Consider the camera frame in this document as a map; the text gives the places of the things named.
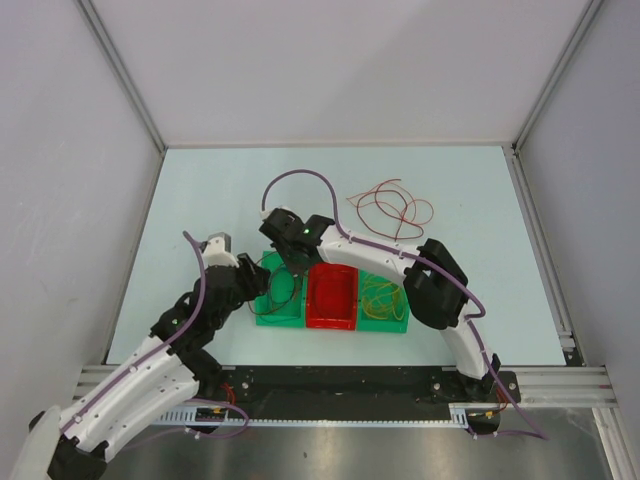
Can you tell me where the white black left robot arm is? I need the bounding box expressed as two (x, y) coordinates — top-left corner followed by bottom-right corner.
(36, 254), (270, 479)

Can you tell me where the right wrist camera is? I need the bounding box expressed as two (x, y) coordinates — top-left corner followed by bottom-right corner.
(260, 206), (296, 220)

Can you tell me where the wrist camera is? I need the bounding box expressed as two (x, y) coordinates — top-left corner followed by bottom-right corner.
(260, 206), (296, 220)
(200, 232), (239, 268)

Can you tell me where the dark red cable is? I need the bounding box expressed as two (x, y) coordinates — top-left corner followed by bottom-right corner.
(247, 264), (309, 319)
(346, 178), (435, 242)

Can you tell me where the brown cable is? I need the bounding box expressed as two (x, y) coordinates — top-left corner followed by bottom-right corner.
(312, 272), (354, 321)

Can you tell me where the right green plastic bin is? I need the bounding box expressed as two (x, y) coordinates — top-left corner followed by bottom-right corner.
(356, 270), (410, 334)

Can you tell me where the green plastic bin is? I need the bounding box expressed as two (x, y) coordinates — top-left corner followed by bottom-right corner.
(250, 250), (307, 328)
(356, 270), (410, 334)

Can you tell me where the left green plastic bin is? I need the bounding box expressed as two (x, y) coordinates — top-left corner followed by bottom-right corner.
(250, 250), (307, 328)

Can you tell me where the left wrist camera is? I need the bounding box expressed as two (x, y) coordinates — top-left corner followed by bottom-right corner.
(200, 232), (239, 268)

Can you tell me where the red plastic bin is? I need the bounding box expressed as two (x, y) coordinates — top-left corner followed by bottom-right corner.
(306, 263), (358, 331)

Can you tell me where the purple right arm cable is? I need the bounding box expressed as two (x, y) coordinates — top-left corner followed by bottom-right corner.
(260, 168), (549, 441)

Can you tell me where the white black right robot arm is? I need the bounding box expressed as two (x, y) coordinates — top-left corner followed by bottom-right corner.
(260, 208), (500, 401)

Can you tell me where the slotted cable duct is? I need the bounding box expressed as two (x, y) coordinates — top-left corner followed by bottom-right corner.
(152, 403), (500, 430)

